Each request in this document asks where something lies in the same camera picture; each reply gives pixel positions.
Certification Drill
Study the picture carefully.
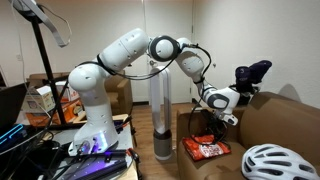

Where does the black clamp with orange grip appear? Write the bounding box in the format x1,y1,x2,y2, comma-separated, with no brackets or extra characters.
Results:
125,147,144,180

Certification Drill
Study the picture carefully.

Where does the black tripod stand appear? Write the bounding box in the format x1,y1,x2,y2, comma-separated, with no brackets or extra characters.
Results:
11,0,88,130

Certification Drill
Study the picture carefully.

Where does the white box with red print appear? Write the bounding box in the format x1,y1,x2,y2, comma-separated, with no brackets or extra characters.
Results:
54,80,81,103

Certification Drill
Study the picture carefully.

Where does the grey strap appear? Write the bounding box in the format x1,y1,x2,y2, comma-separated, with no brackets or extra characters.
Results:
18,0,70,48

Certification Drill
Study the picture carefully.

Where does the white cardboard box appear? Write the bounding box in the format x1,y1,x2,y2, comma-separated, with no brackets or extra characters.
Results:
22,84,56,113

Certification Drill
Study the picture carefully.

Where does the black laptop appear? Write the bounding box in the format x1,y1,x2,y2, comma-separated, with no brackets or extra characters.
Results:
0,82,30,135

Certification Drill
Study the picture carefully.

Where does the brown leather armchair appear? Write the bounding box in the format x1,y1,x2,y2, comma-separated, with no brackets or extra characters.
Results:
175,91,320,180

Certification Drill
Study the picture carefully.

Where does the black purple-lit controller box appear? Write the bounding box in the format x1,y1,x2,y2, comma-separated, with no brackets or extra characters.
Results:
54,149,135,180

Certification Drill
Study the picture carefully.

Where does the purple golf club headcover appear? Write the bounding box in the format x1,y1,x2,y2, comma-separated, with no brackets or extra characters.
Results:
234,59,273,92

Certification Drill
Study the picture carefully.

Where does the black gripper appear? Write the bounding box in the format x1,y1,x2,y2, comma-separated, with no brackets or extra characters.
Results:
207,114,231,146

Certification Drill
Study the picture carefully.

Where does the blue-lit black device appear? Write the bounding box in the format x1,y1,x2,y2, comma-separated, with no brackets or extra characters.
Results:
0,123,29,147

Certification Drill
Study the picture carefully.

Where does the white bicycle helmet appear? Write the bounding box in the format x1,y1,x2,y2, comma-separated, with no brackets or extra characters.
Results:
241,143,320,180

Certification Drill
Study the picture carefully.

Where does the white robot mounting table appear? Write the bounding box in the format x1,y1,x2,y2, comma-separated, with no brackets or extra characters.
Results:
19,113,139,180

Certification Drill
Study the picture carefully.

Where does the brown armchair with boxes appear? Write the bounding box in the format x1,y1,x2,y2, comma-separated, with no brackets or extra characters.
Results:
27,70,134,116

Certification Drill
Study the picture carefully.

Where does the orange snack bag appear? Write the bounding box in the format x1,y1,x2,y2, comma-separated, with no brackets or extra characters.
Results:
181,134,232,162

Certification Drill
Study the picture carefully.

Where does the orange cardboard box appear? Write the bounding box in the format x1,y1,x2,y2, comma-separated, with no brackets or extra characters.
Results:
25,98,85,128

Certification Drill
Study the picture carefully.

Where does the white bladeless tower fan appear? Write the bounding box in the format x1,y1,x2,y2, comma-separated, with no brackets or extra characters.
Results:
148,65,174,161

